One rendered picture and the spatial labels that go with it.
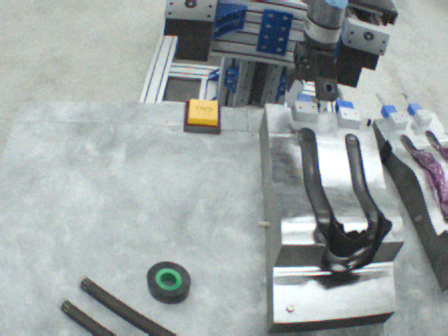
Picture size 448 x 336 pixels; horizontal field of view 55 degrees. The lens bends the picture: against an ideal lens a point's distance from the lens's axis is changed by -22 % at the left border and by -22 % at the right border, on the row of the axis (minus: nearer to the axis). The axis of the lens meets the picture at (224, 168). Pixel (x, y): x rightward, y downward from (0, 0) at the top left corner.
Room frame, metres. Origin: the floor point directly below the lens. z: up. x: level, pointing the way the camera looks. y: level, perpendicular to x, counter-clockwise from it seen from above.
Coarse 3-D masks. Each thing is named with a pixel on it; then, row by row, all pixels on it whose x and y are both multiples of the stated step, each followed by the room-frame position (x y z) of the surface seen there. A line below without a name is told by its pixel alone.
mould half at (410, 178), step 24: (384, 120) 0.93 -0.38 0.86; (408, 120) 0.96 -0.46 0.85; (432, 120) 1.00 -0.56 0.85; (384, 144) 0.86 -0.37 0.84; (408, 168) 0.76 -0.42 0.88; (408, 192) 0.73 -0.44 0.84; (432, 192) 0.70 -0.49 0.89; (432, 216) 0.64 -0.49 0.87; (432, 240) 0.59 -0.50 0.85; (432, 264) 0.55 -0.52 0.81
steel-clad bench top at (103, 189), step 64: (64, 128) 0.75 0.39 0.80; (128, 128) 0.79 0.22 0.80; (256, 128) 0.85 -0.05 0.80; (0, 192) 0.53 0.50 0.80; (64, 192) 0.58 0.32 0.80; (128, 192) 0.62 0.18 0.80; (192, 192) 0.65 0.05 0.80; (256, 192) 0.68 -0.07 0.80; (0, 256) 0.37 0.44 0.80; (64, 256) 0.42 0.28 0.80; (128, 256) 0.47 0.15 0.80; (192, 256) 0.50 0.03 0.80; (256, 256) 0.53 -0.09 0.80; (0, 320) 0.22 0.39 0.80; (64, 320) 0.28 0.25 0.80; (192, 320) 0.36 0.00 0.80; (256, 320) 0.38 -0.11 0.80
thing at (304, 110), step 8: (304, 96) 0.88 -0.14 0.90; (296, 104) 0.83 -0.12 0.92; (304, 104) 0.84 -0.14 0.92; (312, 104) 0.85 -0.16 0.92; (296, 112) 0.81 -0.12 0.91; (304, 112) 0.81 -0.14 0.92; (312, 112) 0.82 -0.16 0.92; (296, 120) 0.81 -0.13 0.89; (304, 120) 0.81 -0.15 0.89; (312, 120) 0.82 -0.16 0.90
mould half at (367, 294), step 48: (288, 144) 0.74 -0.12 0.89; (336, 144) 0.77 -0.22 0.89; (288, 192) 0.62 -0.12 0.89; (336, 192) 0.64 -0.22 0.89; (384, 192) 0.67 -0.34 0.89; (288, 240) 0.49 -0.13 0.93; (384, 240) 0.51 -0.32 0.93; (288, 288) 0.43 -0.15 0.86; (336, 288) 0.44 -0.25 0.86; (384, 288) 0.45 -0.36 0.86
